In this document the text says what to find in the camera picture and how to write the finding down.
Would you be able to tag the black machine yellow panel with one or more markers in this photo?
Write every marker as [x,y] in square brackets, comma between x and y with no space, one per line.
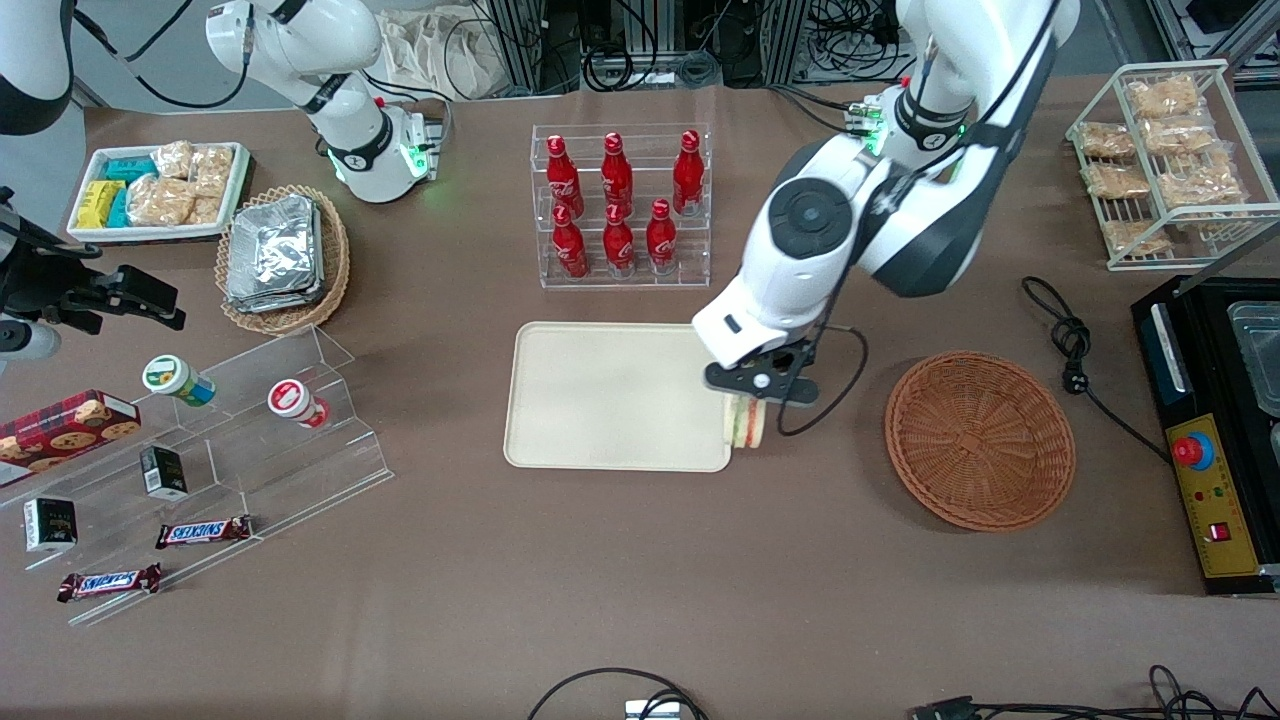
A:
[1220,520]

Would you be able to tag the white rectangular snack tray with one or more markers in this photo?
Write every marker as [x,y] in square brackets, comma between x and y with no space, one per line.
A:
[90,233]

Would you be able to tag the brown snickers bar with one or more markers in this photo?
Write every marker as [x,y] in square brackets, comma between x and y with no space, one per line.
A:
[110,582]
[205,532]

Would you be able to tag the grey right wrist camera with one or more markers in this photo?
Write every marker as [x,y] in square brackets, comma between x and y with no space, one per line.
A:
[25,340]

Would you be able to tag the metal machine tray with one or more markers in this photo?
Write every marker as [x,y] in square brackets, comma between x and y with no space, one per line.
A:
[1258,350]

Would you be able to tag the red emergency stop button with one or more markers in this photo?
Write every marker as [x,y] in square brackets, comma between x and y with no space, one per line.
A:
[1192,451]

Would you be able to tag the green lid yoghurt cup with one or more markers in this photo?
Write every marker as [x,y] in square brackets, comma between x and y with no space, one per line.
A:
[175,378]

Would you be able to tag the red tartan cookie box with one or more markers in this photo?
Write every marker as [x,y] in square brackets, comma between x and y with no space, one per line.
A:
[60,430]

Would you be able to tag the clear rice cracker bag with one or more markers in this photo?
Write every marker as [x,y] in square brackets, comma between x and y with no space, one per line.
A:
[160,200]
[172,160]
[206,210]
[212,170]

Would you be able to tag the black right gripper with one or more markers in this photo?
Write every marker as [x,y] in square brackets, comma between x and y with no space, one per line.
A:
[52,283]

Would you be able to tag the small black carton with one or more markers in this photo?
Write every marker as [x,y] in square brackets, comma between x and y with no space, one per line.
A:
[50,525]
[163,472]

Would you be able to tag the red lid yoghurt cup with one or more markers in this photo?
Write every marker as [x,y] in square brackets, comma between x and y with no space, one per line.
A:
[295,402]

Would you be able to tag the white cloth bag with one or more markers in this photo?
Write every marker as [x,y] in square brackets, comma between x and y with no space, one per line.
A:
[440,55]

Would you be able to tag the yellow snack pack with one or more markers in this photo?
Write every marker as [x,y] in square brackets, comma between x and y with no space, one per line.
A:
[98,205]

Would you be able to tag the round brown wicker basket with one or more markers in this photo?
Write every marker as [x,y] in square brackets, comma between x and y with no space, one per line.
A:
[980,440]

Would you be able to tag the silver foil pack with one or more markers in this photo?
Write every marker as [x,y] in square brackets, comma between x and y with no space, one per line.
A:
[270,304]
[275,245]

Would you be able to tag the small grey device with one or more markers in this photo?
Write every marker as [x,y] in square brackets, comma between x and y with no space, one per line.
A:
[652,710]

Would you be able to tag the teal snack pack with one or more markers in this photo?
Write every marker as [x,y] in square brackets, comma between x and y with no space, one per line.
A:
[130,169]
[120,208]

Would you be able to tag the clear acrylic step shelf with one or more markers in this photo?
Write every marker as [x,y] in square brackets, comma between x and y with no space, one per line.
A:
[280,470]

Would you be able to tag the triangle sandwich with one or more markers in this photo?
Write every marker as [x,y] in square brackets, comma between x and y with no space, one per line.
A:
[745,425]

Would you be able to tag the red cola bottle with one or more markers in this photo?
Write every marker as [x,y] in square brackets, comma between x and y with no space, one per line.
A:
[688,180]
[661,245]
[564,185]
[619,248]
[570,250]
[617,180]

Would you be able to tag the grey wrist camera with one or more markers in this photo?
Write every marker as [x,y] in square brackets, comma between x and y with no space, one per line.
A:
[740,380]
[25,340]

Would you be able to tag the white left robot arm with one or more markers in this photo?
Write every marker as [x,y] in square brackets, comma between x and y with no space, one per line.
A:
[900,220]

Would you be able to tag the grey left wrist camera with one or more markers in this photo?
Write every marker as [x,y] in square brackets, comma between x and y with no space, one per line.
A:
[740,380]

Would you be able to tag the clear acrylic bottle rack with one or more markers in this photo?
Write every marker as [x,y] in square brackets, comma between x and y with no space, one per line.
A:
[690,270]

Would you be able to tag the beige plastic tray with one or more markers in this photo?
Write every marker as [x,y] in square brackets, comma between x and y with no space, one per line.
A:
[600,400]

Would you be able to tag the clear bag of crackers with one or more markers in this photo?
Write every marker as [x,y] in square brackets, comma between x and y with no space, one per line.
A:
[1200,185]
[1115,181]
[1135,237]
[1180,135]
[1165,97]
[1105,140]

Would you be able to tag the oval light wicker basket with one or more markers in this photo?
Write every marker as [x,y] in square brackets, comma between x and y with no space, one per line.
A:
[335,270]

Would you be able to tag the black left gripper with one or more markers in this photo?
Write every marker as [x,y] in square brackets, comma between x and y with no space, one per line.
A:
[782,360]

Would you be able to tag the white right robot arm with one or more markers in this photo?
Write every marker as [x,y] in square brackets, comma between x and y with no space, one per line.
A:
[350,150]

